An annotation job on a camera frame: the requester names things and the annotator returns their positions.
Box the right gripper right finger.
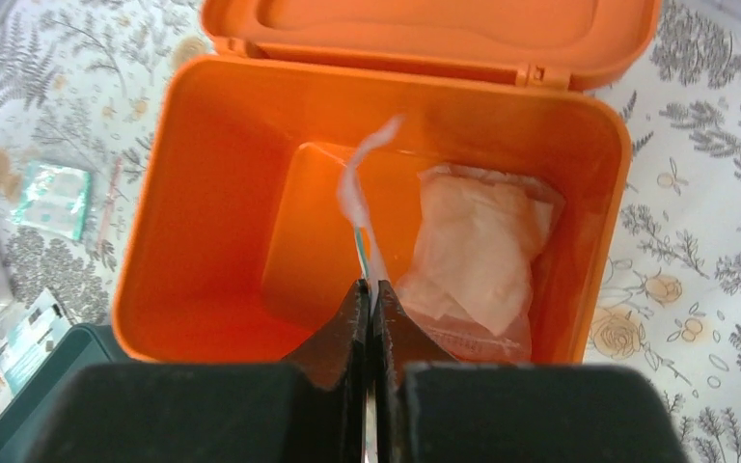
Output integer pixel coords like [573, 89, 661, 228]
[372, 281, 687, 462]

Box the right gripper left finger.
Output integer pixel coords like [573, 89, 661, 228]
[29, 280, 369, 462]

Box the gauze pads clear bag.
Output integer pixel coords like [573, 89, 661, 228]
[395, 164, 564, 363]

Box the thin white teal packet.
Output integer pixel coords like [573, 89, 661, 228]
[337, 115, 404, 311]

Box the gloves packet clear bag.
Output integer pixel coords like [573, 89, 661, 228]
[13, 161, 93, 241]

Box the orange plastic medicine box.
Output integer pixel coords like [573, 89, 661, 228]
[111, 1, 661, 363]

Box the white teal dressing packet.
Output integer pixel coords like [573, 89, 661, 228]
[0, 288, 72, 395]

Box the teal divided tray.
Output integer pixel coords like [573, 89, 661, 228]
[0, 324, 129, 462]

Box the floral tablecloth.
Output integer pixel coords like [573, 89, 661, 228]
[0, 1, 741, 462]

